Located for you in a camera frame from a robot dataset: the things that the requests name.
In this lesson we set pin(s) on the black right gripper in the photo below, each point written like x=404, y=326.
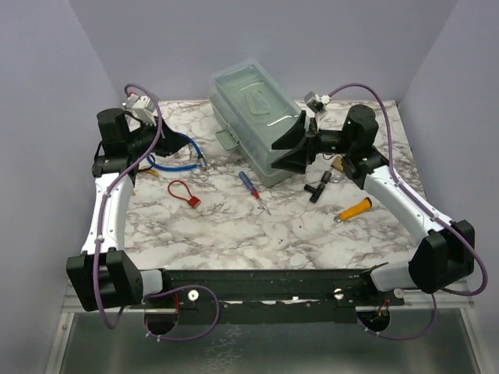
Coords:
x=296, y=160

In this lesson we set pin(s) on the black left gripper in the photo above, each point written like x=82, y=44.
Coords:
x=170, y=141

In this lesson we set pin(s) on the blue cable lock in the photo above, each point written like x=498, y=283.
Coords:
x=201, y=163

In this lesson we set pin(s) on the brass padlock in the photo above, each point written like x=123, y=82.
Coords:
x=337, y=167

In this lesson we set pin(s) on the red cable lock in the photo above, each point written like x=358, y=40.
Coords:
x=181, y=191

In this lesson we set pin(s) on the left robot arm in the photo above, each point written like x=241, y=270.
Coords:
x=102, y=275

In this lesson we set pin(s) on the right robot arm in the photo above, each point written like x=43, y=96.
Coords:
x=444, y=246

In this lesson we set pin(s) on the black cylinder lock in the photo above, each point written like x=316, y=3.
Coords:
x=316, y=192

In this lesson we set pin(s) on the clear plastic storage box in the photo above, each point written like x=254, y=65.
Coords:
x=253, y=112

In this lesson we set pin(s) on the yellow handled pliers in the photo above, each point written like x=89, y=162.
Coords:
x=144, y=176

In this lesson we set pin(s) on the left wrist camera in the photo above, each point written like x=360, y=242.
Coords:
x=141, y=108

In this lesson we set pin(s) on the blue handled screwdriver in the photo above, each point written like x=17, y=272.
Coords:
x=253, y=191

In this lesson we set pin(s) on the orange handled tool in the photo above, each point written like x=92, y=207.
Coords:
x=353, y=211

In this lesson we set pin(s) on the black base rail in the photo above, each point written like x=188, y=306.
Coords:
x=267, y=296

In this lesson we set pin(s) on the aluminium frame rail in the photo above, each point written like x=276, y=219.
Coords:
x=229, y=231

